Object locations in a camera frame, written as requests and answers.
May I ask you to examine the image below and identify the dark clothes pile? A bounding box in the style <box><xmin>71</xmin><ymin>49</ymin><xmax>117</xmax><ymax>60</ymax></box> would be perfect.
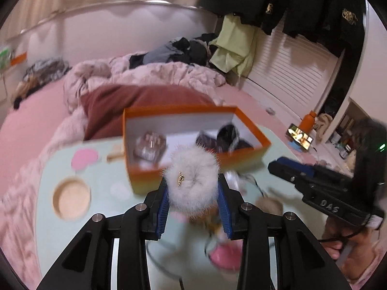
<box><xmin>129</xmin><ymin>33</ymin><xmax>217</xmax><ymax>69</ymax></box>

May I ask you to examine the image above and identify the person's right hand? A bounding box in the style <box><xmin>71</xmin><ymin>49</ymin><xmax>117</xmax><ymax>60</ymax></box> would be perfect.
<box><xmin>321</xmin><ymin>217</ymin><xmax>376</xmax><ymax>282</ymax></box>

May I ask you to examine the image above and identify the pink floral duvet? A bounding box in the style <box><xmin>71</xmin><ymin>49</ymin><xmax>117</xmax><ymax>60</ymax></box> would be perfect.
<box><xmin>1</xmin><ymin>55</ymin><xmax>226</xmax><ymax>289</ymax></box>

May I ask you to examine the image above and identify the black hair scrunchie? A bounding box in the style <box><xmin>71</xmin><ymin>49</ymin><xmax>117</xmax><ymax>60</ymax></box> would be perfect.
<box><xmin>216</xmin><ymin>124</ymin><xmax>239</xmax><ymax>152</ymax></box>

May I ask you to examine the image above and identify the orange bottle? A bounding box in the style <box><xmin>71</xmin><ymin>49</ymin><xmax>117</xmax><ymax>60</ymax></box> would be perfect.
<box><xmin>298</xmin><ymin>111</ymin><xmax>317</xmax><ymax>134</ymax></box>

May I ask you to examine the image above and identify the white fluffy pompom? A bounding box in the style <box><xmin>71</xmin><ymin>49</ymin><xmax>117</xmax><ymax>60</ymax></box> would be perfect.
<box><xmin>163</xmin><ymin>145</ymin><xmax>220</xmax><ymax>217</ymax></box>

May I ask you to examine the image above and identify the gold phone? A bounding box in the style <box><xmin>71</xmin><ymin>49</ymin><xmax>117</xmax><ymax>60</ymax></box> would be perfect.
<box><xmin>286</xmin><ymin>124</ymin><xmax>313</xmax><ymax>151</ymax></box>

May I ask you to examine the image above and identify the light green garment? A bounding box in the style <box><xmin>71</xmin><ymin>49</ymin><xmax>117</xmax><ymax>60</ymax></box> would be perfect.
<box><xmin>210</xmin><ymin>14</ymin><xmax>259</xmax><ymax>77</ymax></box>

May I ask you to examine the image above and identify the tan plush toy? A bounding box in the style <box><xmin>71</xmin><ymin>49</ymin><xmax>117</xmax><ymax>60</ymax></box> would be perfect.
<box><xmin>255</xmin><ymin>197</ymin><xmax>283</xmax><ymax>216</ymax></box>

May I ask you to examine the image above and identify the maroon pillow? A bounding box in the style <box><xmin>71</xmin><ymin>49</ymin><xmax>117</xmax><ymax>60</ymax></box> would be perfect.
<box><xmin>81</xmin><ymin>85</ymin><xmax>215</xmax><ymax>141</ymax></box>

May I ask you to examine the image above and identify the brown answer card box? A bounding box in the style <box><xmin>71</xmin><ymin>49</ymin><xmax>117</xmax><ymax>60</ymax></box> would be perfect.
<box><xmin>195</xmin><ymin>132</ymin><xmax>253</xmax><ymax>154</ymax></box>

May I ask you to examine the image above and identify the orange cardboard box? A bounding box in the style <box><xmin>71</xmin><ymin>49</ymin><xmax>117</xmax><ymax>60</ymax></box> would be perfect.
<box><xmin>123</xmin><ymin>105</ymin><xmax>271</xmax><ymax>195</ymax></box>

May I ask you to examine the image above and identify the hanging black jacket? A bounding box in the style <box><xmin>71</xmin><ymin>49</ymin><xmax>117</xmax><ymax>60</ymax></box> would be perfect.
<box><xmin>199</xmin><ymin>0</ymin><xmax>365</xmax><ymax>116</ymax></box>

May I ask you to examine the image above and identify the red patterned card box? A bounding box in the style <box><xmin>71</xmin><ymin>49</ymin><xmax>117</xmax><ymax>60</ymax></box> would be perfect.
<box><xmin>133</xmin><ymin>131</ymin><xmax>167</xmax><ymax>162</ymax></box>

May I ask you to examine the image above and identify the patterned clothes heap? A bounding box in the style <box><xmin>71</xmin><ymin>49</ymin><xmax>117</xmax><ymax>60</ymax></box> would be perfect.
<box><xmin>11</xmin><ymin>57</ymin><xmax>71</xmax><ymax>110</ymax></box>

